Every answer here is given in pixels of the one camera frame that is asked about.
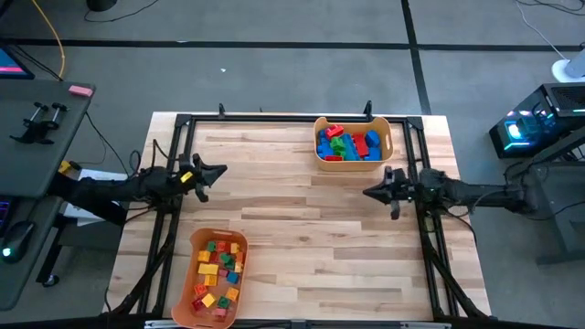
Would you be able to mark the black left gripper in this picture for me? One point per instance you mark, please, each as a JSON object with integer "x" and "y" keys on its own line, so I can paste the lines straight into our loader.
{"x": 194, "y": 176}

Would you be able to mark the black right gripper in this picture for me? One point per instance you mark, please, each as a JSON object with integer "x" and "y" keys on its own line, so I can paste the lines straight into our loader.
{"x": 398, "y": 189}

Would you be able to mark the yellow plastic bin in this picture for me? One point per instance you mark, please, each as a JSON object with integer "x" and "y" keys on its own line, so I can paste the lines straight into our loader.
{"x": 354, "y": 166}

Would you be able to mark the green large stud block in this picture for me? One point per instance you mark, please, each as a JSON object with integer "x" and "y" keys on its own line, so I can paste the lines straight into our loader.
{"x": 338, "y": 145}

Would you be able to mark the green small stud block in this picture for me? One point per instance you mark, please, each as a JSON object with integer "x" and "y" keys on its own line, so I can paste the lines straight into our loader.
{"x": 225, "y": 258}
{"x": 211, "y": 247}

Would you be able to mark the yellow plain cube block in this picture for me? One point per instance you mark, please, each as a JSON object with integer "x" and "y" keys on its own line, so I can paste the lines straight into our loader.
{"x": 204, "y": 256}
{"x": 234, "y": 248}

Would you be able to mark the blue plain cube block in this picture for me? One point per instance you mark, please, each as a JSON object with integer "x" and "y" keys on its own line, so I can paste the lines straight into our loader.
{"x": 232, "y": 277}

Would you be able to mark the orange plastic bin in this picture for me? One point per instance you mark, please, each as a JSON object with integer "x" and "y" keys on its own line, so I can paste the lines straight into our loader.
{"x": 187, "y": 279}

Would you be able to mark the dark red small stud block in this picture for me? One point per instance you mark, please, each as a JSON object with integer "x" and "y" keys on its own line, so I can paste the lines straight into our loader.
{"x": 220, "y": 312}

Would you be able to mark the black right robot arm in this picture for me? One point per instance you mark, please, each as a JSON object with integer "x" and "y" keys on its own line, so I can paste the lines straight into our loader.
{"x": 475, "y": 192}

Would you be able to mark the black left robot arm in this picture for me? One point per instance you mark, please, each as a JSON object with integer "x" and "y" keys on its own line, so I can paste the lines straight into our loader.
{"x": 146, "y": 185}

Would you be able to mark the yellow tag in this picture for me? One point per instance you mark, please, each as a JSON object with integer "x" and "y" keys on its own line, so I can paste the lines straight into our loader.
{"x": 186, "y": 177}

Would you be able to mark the white paper sheet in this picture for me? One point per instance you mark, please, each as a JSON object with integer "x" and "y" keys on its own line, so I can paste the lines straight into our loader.
{"x": 98, "y": 176}

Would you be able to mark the black desk support bar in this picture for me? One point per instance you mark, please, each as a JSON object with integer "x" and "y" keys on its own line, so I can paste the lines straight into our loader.
{"x": 87, "y": 198}

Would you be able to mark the yellow black small device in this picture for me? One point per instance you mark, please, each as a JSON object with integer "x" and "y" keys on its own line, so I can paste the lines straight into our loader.
{"x": 66, "y": 166}

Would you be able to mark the pink eraser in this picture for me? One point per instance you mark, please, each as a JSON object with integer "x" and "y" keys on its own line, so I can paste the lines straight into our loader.
{"x": 81, "y": 90}

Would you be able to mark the computer tower with lights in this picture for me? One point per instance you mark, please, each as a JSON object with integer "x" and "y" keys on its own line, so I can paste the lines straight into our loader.
{"x": 539, "y": 119}

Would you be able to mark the black clamp tool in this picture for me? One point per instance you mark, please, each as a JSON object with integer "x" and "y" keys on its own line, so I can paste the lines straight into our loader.
{"x": 39, "y": 127}

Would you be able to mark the dark grey side desk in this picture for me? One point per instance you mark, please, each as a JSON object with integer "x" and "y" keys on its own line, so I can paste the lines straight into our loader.
{"x": 32, "y": 151}

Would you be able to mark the grey equipment stand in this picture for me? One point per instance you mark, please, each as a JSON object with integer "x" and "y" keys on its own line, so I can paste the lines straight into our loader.
{"x": 562, "y": 215}

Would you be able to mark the black caster wheel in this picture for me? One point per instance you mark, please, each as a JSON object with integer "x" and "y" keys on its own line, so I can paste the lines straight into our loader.
{"x": 49, "y": 279}

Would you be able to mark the black round stand base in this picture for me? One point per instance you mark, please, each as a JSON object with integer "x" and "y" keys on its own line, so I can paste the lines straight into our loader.
{"x": 101, "y": 3}

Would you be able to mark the black computer mouse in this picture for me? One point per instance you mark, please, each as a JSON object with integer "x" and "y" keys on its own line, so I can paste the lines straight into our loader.
{"x": 16, "y": 241}

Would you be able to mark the backlit keyboard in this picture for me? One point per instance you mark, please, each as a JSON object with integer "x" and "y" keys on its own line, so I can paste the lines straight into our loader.
{"x": 4, "y": 212}

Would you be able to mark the white tower fan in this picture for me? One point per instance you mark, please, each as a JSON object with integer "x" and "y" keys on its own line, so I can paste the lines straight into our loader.
{"x": 569, "y": 71}

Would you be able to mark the desk computer monitor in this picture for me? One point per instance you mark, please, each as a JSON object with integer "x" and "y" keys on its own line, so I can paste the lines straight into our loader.
{"x": 11, "y": 64}

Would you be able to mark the black frame clamp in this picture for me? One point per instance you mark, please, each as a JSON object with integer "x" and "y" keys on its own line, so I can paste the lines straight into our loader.
{"x": 221, "y": 109}
{"x": 368, "y": 107}

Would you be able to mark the black aluminium table frame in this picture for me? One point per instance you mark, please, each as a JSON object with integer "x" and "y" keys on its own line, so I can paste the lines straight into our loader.
{"x": 274, "y": 117}

